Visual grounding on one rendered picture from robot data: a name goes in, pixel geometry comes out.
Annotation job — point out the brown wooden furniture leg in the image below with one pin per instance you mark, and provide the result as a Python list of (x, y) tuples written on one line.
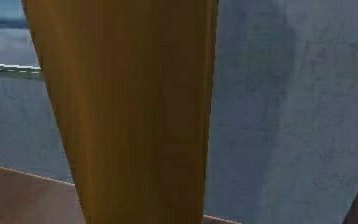
[(133, 113)]

